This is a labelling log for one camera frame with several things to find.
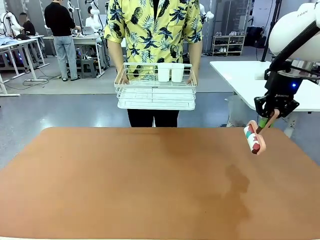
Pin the black tripod stand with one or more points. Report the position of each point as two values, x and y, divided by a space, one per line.
271 32

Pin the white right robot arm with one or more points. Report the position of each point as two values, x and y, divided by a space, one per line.
295 32

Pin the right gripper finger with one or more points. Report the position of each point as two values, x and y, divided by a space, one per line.
288 107
261 107

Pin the white shoe rack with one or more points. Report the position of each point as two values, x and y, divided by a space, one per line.
228 43

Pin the long white workbench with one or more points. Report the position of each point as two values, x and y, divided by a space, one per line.
22 41

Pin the person's right hand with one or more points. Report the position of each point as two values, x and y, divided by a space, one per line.
125 79

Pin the person's left forearm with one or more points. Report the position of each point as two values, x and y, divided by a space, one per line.
195 57

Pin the seated person in black shirt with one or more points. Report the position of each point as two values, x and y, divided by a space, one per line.
28 26

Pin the seated person in white shirt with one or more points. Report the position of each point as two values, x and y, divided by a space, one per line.
90 23

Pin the white socket on table leg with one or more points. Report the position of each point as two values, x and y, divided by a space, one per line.
293 123

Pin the grey step stool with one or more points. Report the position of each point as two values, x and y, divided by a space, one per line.
88 68

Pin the clear plastic bag bin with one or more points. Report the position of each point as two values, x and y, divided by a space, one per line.
235 112

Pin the white plastic cutlery holder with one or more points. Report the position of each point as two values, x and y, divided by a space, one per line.
163 73

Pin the person's left hand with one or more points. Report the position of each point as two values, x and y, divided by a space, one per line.
193 79

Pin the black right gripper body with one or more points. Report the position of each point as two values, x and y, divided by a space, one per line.
282 86

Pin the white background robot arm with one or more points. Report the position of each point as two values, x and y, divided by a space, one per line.
12 22
206 13

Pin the standing person in black top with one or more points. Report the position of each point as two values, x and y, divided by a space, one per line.
62 37

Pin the blue cloth pile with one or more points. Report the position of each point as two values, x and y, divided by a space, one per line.
7 40

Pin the black bag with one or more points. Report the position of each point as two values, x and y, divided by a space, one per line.
255 37

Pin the white desk with metal legs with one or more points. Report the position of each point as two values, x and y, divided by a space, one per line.
87 40

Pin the pink lint roller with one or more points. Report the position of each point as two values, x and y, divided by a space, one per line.
255 140

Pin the white side table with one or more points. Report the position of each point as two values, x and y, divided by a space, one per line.
240 75

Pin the person in pineapple shirt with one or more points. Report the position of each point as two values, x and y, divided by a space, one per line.
155 30

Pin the person's right forearm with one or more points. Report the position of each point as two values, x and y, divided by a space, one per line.
116 57

